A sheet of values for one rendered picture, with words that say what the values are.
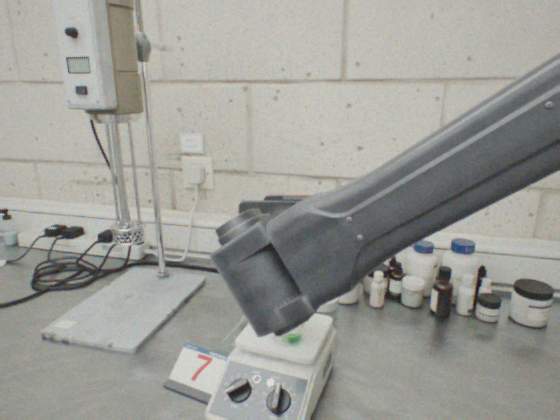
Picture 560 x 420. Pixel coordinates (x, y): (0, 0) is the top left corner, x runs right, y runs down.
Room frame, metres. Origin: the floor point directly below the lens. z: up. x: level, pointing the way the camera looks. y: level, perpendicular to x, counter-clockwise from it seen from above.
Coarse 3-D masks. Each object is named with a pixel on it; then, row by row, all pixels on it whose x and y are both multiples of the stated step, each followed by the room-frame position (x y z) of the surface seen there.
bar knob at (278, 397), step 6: (276, 384) 0.44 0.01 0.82; (276, 390) 0.44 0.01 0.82; (282, 390) 0.44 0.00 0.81; (270, 396) 0.44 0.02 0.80; (276, 396) 0.43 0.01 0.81; (282, 396) 0.44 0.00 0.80; (288, 396) 0.44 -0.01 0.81; (270, 402) 0.44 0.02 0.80; (276, 402) 0.42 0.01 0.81; (282, 402) 0.43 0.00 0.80; (288, 402) 0.43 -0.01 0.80; (270, 408) 0.43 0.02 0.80; (276, 408) 0.42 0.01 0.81; (282, 408) 0.43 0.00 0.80
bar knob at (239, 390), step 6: (240, 378) 0.47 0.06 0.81; (246, 378) 0.46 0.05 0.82; (234, 384) 0.45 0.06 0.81; (240, 384) 0.45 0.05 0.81; (246, 384) 0.45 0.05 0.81; (228, 390) 0.45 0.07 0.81; (234, 390) 0.45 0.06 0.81; (240, 390) 0.45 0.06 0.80; (246, 390) 0.46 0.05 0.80; (228, 396) 0.45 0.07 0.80; (234, 396) 0.45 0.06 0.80; (240, 396) 0.45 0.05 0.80; (246, 396) 0.45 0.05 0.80; (240, 402) 0.45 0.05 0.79
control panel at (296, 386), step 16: (240, 368) 0.49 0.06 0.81; (256, 368) 0.48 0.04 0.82; (224, 384) 0.47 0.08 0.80; (256, 384) 0.46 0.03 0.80; (288, 384) 0.46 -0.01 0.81; (304, 384) 0.45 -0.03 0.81; (224, 400) 0.45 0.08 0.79; (256, 400) 0.44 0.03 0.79; (224, 416) 0.43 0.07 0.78; (240, 416) 0.43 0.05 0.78; (256, 416) 0.43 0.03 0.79; (272, 416) 0.42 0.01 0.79; (288, 416) 0.42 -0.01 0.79
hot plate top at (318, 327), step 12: (312, 324) 0.56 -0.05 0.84; (324, 324) 0.56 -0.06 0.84; (240, 336) 0.53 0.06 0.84; (252, 336) 0.53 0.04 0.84; (264, 336) 0.52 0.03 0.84; (312, 336) 0.53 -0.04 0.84; (324, 336) 0.53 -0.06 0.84; (240, 348) 0.51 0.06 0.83; (252, 348) 0.50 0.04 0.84; (264, 348) 0.50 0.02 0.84; (276, 348) 0.50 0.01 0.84; (288, 348) 0.50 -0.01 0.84; (300, 348) 0.50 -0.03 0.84; (312, 348) 0.50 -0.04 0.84; (288, 360) 0.48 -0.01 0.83; (300, 360) 0.47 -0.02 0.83; (312, 360) 0.47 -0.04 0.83
